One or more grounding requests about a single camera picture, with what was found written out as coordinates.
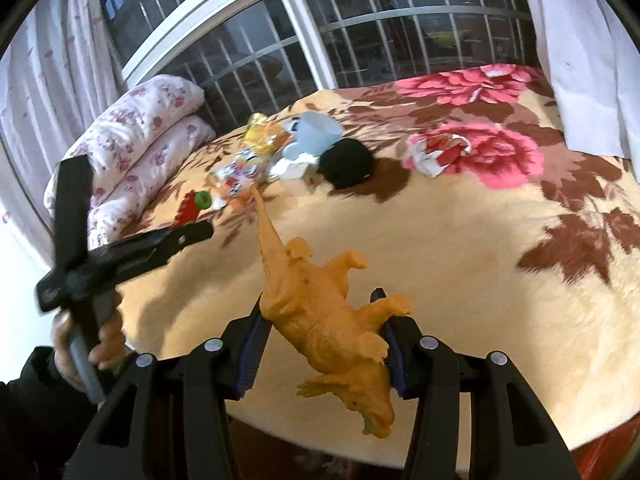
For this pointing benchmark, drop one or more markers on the red white crumpled wrapper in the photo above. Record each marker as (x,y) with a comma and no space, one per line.
(432,157)

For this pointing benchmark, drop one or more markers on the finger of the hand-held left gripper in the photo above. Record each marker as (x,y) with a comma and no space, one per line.
(160,247)

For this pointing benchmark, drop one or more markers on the folded floral quilt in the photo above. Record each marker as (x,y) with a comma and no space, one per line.
(135,145)

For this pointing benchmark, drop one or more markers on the red plastic toy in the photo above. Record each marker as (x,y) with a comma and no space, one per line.
(186,212)

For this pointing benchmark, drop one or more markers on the sheer floral curtain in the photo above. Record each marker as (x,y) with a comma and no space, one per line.
(50,60)

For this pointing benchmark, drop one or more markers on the orange toy dinosaur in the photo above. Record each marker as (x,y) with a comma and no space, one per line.
(320,320)

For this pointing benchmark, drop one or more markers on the person's left hand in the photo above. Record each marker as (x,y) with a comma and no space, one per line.
(110,340)

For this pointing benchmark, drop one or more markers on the plain white curtain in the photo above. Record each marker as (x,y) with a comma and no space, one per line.
(585,60)

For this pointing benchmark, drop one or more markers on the floral plush blanket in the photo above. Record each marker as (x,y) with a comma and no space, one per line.
(450,260)

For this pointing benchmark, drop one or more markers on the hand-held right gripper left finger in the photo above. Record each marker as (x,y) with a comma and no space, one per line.
(252,355)

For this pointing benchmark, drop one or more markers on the metal window grille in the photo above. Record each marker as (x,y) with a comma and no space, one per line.
(400,25)

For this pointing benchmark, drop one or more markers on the yellow snack packet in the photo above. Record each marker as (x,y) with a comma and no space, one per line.
(262,135)

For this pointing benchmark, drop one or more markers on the black round object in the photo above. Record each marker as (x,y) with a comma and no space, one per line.
(345,162)

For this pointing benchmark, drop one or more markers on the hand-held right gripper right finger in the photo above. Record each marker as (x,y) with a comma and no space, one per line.
(395,360)

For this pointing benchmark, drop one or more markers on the white crumpled paper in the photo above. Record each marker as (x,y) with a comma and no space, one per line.
(290,167)

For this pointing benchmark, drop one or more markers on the person's left forearm black sleeve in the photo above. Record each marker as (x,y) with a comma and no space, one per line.
(35,410)

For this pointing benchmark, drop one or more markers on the white window frame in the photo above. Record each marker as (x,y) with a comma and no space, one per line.
(295,20)

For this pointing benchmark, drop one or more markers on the orange white snack packet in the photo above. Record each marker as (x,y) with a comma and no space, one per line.
(240,175)

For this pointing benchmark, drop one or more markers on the white cylindrical cup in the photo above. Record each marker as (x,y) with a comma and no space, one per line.
(315,132)

